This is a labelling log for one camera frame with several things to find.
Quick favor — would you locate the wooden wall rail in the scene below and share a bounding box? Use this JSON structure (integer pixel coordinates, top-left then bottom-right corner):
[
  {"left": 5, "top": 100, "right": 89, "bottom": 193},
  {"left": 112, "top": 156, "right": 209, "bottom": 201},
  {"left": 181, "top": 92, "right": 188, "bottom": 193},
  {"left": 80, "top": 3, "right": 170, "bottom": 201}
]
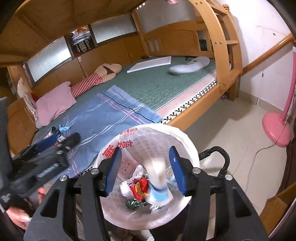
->
[{"left": 242, "top": 32, "right": 294, "bottom": 75}]

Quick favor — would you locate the white tube with teal band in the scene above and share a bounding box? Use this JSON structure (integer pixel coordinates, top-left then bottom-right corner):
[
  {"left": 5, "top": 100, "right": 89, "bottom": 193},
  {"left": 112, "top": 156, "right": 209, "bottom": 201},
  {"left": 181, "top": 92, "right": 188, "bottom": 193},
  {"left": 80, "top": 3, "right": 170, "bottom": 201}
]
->
[{"left": 143, "top": 158, "right": 174, "bottom": 205}]

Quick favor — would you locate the white cloth on headboard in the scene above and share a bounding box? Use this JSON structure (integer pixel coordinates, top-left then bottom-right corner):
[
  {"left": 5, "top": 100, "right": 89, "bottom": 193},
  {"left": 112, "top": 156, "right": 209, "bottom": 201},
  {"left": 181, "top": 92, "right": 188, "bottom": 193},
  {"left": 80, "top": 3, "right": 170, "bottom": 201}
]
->
[{"left": 23, "top": 93, "right": 38, "bottom": 121}]

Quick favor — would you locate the brown wooden furniture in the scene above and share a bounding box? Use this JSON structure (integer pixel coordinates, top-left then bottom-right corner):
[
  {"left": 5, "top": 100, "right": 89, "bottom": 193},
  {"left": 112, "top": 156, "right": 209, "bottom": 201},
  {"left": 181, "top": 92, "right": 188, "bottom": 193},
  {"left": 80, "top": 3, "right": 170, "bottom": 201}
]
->
[{"left": 259, "top": 139, "right": 296, "bottom": 235}]

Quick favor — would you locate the person's left hand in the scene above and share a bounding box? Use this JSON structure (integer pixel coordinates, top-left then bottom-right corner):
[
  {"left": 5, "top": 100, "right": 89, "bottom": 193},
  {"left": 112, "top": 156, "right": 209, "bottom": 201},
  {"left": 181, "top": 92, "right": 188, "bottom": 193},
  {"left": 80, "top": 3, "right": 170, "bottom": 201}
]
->
[{"left": 7, "top": 187, "right": 46, "bottom": 230}]

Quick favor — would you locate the ribbed glass panel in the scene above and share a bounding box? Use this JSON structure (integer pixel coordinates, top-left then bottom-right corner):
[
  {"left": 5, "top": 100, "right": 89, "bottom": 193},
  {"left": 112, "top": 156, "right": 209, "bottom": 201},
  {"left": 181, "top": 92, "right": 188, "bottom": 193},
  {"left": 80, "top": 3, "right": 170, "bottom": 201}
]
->
[
  {"left": 90, "top": 14, "right": 137, "bottom": 44},
  {"left": 26, "top": 37, "right": 73, "bottom": 82}
]

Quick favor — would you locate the pink round-base stand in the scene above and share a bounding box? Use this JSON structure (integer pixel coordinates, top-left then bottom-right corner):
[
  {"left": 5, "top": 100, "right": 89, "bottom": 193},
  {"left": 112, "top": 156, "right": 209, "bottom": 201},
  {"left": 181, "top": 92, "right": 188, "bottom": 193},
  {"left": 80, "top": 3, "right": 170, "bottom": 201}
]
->
[{"left": 262, "top": 45, "right": 296, "bottom": 147}]

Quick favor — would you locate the patterned mattress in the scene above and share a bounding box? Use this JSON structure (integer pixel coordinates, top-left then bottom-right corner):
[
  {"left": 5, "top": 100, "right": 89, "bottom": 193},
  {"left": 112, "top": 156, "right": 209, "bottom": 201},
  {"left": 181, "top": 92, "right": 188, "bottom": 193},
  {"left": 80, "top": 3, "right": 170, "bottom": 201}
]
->
[{"left": 157, "top": 72, "right": 219, "bottom": 126}]

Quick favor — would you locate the blue checked blanket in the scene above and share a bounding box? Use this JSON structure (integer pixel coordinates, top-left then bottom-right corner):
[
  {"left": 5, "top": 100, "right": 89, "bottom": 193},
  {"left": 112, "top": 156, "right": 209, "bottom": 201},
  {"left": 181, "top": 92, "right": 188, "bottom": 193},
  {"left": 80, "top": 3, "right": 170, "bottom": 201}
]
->
[{"left": 30, "top": 85, "right": 163, "bottom": 179}]

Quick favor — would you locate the striped plush doll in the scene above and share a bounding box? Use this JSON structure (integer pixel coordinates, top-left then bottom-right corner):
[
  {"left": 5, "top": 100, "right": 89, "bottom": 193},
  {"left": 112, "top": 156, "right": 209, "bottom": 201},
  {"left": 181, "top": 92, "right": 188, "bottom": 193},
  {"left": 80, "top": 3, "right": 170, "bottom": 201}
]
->
[{"left": 70, "top": 63, "right": 122, "bottom": 96}]

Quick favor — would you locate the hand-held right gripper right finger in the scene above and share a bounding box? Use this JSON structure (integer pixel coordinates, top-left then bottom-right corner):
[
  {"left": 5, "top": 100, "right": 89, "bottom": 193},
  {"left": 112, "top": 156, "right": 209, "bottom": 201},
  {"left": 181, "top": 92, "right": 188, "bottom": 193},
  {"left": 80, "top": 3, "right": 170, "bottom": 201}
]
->
[{"left": 169, "top": 146, "right": 269, "bottom": 241}]

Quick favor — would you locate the white red-printed plastic bag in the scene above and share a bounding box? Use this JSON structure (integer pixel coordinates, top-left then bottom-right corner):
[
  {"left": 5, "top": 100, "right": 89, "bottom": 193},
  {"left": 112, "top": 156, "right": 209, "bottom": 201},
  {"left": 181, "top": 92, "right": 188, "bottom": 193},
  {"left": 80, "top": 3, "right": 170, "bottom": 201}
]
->
[{"left": 92, "top": 123, "right": 200, "bottom": 230}]

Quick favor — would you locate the white plastic wastebasket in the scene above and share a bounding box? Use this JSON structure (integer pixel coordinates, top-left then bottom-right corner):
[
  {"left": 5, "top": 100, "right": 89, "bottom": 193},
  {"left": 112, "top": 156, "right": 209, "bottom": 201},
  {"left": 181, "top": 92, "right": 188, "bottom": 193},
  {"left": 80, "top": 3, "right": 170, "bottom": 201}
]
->
[{"left": 92, "top": 123, "right": 200, "bottom": 230}]

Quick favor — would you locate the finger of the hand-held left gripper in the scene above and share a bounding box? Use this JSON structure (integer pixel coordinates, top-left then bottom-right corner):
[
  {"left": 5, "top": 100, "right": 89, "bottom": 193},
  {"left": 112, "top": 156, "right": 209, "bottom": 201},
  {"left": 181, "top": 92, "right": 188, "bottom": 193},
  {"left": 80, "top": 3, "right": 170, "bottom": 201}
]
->
[
  {"left": 58, "top": 133, "right": 81, "bottom": 151},
  {"left": 32, "top": 135, "right": 58, "bottom": 151}
]

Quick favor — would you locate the white massage pillow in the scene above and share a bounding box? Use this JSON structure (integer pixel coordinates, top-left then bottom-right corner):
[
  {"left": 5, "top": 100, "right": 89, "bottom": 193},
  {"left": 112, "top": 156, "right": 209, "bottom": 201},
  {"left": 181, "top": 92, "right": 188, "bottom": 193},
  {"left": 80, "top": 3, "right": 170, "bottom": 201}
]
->
[{"left": 168, "top": 57, "right": 210, "bottom": 76}]

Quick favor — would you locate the pink pillow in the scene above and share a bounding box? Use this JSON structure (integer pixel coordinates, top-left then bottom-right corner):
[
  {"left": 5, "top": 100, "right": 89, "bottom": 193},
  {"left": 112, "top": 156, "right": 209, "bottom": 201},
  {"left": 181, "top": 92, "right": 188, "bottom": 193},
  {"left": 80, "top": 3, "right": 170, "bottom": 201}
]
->
[{"left": 36, "top": 82, "right": 77, "bottom": 128}]

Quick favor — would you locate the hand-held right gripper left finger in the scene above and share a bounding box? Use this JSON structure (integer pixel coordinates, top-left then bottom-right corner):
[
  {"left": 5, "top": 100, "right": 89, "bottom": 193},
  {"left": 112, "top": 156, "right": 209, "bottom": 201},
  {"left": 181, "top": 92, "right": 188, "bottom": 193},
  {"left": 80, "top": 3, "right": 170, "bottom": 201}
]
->
[{"left": 23, "top": 146, "right": 122, "bottom": 241}]

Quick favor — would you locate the wooden wall cabinet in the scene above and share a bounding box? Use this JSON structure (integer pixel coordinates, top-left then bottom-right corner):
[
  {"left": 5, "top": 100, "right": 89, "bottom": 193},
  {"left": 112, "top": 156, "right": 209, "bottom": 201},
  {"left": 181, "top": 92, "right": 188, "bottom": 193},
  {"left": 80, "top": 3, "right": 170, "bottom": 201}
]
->
[{"left": 30, "top": 32, "right": 148, "bottom": 93}]

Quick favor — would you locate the green woven mat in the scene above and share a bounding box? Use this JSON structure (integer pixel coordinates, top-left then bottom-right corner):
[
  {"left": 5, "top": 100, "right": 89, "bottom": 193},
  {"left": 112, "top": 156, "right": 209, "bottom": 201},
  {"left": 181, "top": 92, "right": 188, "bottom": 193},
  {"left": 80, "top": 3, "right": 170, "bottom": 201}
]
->
[{"left": 30, "top": 56, "right": 216, "bottom": 144}]

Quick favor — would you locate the wooden bunk bed frame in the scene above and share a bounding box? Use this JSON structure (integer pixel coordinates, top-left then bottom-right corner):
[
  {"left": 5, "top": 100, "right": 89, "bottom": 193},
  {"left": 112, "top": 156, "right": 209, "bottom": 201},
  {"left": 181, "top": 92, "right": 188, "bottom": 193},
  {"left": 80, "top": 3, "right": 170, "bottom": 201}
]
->
[{"left": 0, "top": 0, "right": 243, "bottom": 167}]

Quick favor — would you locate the thin grey cable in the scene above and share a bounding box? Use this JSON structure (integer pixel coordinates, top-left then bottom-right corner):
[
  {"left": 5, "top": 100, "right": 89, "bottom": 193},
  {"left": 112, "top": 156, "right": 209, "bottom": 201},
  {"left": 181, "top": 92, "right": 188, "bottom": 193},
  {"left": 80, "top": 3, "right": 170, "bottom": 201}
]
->
[{"left": 245, "top": 113, "right": 292, "bottom": 193}]

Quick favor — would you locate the white framed board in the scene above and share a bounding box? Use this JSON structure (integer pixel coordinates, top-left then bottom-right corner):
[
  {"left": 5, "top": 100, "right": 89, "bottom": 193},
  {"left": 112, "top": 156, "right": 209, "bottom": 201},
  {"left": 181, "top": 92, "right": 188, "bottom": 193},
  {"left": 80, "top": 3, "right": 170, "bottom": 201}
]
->
[{"left": 127, "top": 56, "right": 172, "bottom": 73}]

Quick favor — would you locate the green snack packet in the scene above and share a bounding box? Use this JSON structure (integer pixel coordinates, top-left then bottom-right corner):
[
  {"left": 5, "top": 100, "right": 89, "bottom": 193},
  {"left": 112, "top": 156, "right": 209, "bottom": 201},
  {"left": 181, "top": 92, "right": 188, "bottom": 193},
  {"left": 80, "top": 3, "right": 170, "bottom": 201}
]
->
[{"left": 125, "top": 198, "right": 148, "bottom": 210}]

